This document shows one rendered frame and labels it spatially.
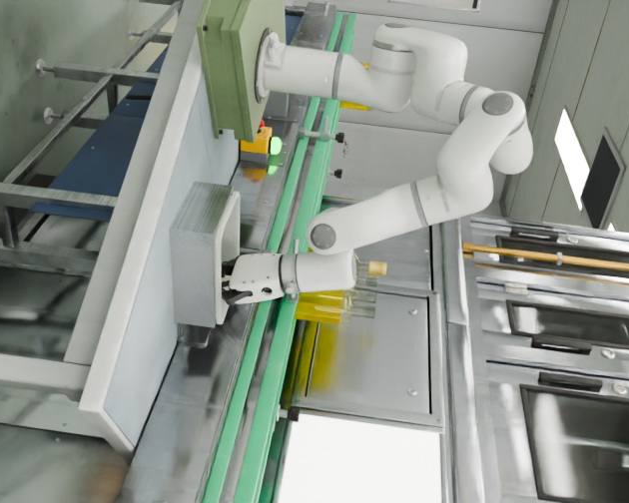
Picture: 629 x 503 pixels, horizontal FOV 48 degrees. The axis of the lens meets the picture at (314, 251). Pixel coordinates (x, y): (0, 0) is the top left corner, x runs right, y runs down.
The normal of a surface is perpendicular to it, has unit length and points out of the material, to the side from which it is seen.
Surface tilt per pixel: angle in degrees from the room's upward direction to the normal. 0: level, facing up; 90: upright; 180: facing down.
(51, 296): 90
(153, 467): 90
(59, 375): 90
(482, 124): 112
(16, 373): 90
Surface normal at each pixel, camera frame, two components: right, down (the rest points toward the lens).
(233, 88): -0.14, 0.86
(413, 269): 0.07, -0.81
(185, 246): -0.11, 0.58
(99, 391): 0.02, -0.50
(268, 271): -0.19, -0.72
